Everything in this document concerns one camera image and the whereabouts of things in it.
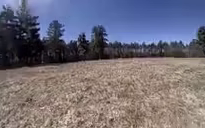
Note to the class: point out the row of dark trees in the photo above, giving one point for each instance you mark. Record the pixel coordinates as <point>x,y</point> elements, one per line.
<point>23,40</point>

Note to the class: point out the dry brown grass field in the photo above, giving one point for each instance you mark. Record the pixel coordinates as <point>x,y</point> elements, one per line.
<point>103,96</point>

